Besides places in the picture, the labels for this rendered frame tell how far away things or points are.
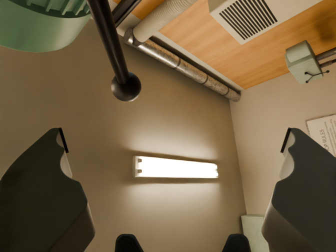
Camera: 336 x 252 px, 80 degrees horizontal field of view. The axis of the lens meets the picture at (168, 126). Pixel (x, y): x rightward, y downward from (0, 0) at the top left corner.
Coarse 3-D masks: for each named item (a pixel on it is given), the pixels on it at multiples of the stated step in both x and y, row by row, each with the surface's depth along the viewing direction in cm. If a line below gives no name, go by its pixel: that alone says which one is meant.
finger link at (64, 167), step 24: (48, 144) 10; (24, 168) 8; (48, 168) 8; (0, 192) 7; (24, 192) 7; (48, 192) 7; (72, 192) 7; (0, 216) 6; (24, 216) 6; (48, 216) 6; (72, 216) 6; (0, 240) 6; (24, 240) 6; (48, 240) 6; (72, 240) 6
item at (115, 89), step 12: (96, 0) 13; (96, 12) 14; (108, 12) 14; (96, 24) 15; (108, 24) 15; (108, 36) 16; (108, 48) 17; (120, 48) 18; (120, 60) 18; (120, 72) 20; (120, 84) 22; (132, 84) 22; (120, 96) 23; (132, 96) 23
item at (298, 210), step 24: (288, 144) 11; (312, 144) 10; (288, 168) 9; (312, 168) 8; (288, 192) 7; (312, 192) 7; (264, 216) 8; (288, 216) 6; (312, 216) 6; (288, 240) 6; (312, 240) 6
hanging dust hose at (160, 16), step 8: (168, 0) 158; (176, 0) 155; (184, 0) 152; (192, 0) 153; (160, 8) 165; (168, 8) 161; (176, 8) 160; (184, 8) 159; (152, 16) 172; (160, 16) 168; (168, 16) 166; (176, 16) 168; (144, 24) 178; (152, 24) 175; (160, 24) 173; (136, 32) 186; (144, 32) 183; (152, 32) 184; (144, 40) 192
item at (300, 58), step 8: (304, 40) 181; (288, 48) 189; (296, 48) 183; (304, 48) 179; (288, 56) 188; (296, 56) 185; (304, 56) 185; (312, 56) 185; (320, 56) 194; (328, 56) 192; (288, 64) 198; (296, 64) 193; (304, 64) 193; (312, 64) 193; (320, 64) 209; (328, 64) 205; (296, 72) 205; (304, 72) 205; (312, 72) 206; (320, 72) 206; (304, 80) 220
